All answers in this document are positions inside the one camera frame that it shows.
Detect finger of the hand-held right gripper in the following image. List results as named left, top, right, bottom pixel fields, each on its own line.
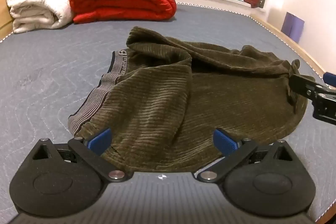
left=323, top=72, right=336, bottom=88
left=288, top=74, right=336, bottom=125

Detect olive corduroy pants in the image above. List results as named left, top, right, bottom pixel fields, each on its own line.
left=68, top=26, right=308, bottom=173

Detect wooden bed frame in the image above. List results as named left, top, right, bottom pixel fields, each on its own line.
left=0, top=0, right=326, bottom=77

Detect purple yoga mat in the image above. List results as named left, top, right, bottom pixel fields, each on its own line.
left=281, top=12, right=305, bottom=43

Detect grey quilted mattress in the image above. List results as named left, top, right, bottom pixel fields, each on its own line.
left=0, top=1, right=336, bottom=224

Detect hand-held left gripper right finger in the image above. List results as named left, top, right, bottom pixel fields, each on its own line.
left=196, top=128, right=294, bottom=184

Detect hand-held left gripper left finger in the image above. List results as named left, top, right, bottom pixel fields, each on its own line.
left=31, top=127, right=132, bottom=182

